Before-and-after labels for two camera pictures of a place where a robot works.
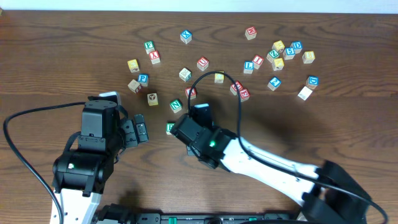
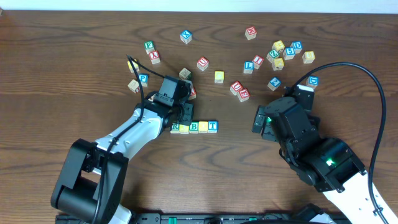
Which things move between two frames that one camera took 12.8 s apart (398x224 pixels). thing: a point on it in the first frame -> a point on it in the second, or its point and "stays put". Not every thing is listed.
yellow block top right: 278,45 stays put
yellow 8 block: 308,57 stays put
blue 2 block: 273,83 stays put
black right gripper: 179,126 -> 259,123
